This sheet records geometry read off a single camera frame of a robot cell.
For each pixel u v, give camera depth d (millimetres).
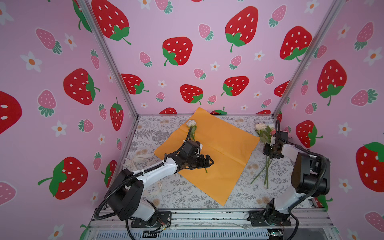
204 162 742
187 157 661
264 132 1074
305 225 732
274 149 769
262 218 734
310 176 482
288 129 1091
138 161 953
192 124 1106
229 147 1018
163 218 735
